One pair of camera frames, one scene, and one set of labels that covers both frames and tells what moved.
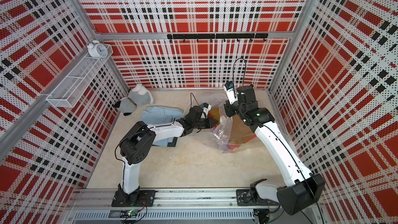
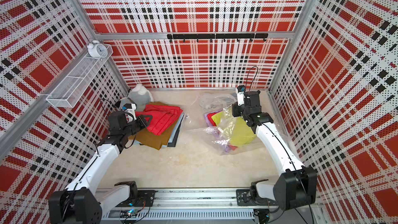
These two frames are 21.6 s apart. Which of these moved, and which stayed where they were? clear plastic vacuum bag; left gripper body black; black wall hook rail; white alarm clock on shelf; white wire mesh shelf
Moved: clear plastic vacuum bag; left gripper body black
Stayed: black wall hook rail; white alarm clock on shelf; white wire mesh shelf
